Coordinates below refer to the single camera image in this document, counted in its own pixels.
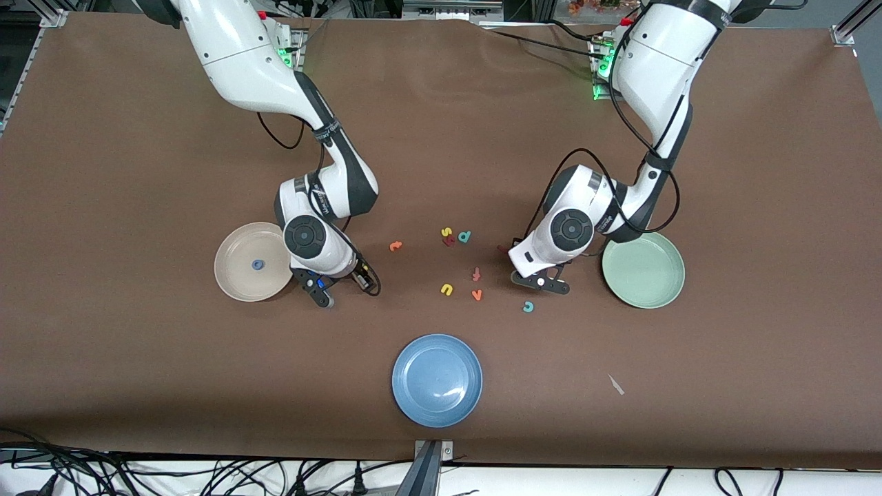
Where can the aluminium frame profile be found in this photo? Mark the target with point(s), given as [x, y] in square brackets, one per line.
[851, 24]
[54, 18]

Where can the orange artificial plant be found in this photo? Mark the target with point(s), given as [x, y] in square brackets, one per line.
[592, 5]

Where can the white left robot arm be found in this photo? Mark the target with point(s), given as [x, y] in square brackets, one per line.
[654, 76]

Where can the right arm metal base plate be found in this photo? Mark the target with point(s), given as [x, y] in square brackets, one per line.
[299, 48]

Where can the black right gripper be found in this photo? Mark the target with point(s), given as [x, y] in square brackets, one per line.
[361, 275]

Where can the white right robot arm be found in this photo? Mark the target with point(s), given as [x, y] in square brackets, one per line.
[241, 62]

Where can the grey paper scrap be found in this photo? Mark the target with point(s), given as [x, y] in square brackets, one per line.
[616, 385]

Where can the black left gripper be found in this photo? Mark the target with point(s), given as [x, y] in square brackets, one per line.
[515, 240]

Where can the brown table cover sheet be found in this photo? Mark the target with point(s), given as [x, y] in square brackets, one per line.
[138, 344]

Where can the grey power strip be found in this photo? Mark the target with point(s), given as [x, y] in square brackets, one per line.
[448, 10]

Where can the blue plate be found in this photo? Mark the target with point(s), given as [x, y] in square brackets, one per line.
[437, 381]

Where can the green plate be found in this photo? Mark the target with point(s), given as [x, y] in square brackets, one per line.
[648, 275]

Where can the black equipment box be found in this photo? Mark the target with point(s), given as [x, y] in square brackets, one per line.
[527, 8]

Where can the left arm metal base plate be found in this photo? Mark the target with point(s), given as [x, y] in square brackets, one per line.
[598, 88]

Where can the beige brown plate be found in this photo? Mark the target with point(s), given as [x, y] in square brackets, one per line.
[238, 275]

